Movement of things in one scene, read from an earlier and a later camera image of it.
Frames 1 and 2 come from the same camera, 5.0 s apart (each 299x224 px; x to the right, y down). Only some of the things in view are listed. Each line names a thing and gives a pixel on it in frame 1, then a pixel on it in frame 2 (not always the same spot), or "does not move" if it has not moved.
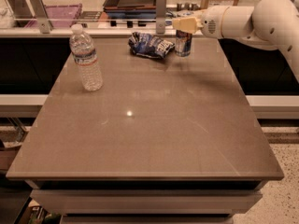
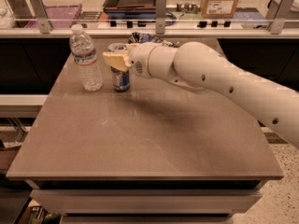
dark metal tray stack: (131, 2) does not move
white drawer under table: (146, 202) does not move
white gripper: (210, 23) → (139, 60)
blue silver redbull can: (183, 43) → (121, 78)
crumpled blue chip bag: (149, 45) does not move
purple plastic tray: (60, 15) does not move
